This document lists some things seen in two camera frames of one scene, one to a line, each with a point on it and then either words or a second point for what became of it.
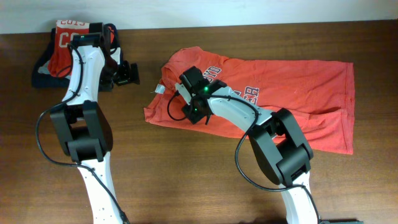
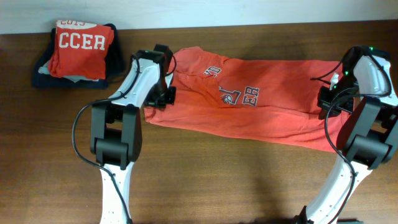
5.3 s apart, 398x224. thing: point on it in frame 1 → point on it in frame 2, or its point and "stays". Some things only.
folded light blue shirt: (45, 69) stays
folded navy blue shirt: (42, 80) stays
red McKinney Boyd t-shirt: (321, 94) stays
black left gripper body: (119, 73) → (161, 94)
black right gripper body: (193, 111) → (346, 84)
